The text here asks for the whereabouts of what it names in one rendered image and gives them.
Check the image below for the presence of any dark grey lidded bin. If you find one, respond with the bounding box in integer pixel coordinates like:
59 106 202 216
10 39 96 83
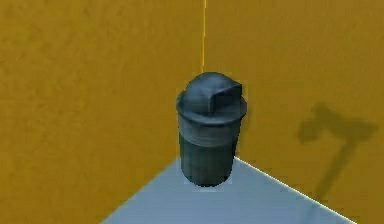
175 71 248 188

